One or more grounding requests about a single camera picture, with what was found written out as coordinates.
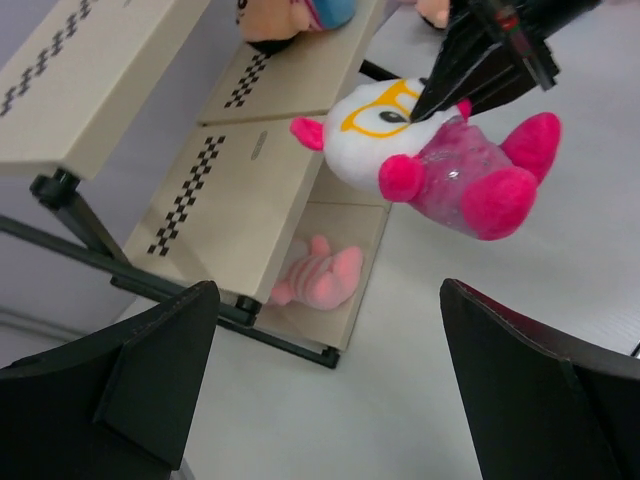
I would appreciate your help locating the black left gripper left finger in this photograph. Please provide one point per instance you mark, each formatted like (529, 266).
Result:
(115, 404)

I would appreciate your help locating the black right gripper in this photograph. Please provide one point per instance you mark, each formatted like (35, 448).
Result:
(495, 52)

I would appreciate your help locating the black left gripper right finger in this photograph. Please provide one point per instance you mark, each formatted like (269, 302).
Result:
(540, 403)

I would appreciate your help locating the peach doll blue pants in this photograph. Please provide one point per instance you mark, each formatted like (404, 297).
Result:
(434, 12)

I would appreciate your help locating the white pink panda plush glasses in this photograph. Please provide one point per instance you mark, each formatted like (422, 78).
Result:
(444, 167)

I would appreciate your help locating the peach doll on middle shelf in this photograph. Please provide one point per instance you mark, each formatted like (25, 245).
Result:
(270, 26)

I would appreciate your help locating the pink striped plush bottom shelf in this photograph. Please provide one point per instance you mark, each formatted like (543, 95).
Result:
(315, 276)

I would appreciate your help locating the beige three-tier shelf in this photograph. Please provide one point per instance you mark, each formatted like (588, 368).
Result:
(238, 193)

